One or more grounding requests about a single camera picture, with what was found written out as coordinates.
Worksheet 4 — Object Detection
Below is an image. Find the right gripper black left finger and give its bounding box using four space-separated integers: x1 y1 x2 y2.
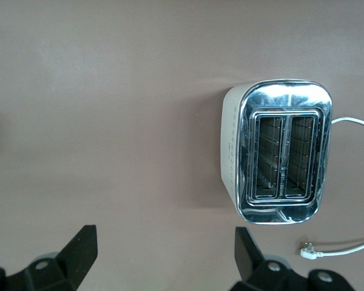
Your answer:
0 224 98 291

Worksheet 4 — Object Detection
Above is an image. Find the white toaster power cord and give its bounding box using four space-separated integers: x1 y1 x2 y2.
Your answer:
300 116 364 261

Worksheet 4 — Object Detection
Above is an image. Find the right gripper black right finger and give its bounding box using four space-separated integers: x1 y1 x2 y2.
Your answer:
234 226 357 291

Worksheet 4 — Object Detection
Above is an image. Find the brown table cover sheet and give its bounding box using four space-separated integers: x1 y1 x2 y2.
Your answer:
0 0 364 291

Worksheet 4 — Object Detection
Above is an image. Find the cream toaster with chrome top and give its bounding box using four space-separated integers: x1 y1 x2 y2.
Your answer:
220 78 334 225

